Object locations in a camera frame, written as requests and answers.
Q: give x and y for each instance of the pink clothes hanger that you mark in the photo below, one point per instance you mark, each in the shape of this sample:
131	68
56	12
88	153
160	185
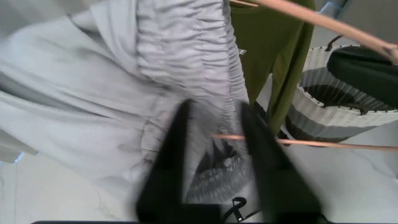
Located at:
244	3
326	23

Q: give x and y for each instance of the pale grey shorts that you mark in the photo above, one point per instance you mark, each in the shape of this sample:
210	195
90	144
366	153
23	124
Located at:
109	93

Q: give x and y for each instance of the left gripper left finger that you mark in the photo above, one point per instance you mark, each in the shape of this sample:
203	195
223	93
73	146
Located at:
168	174

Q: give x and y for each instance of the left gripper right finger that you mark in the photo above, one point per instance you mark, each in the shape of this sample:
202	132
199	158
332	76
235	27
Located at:
273	180

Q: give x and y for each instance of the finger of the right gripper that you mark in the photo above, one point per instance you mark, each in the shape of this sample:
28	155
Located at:
367	74

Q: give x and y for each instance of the green printed t-shirt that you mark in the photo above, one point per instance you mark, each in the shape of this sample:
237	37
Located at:
264	46

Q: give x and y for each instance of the white laundry basket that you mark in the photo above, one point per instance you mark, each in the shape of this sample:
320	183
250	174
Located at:
329	121

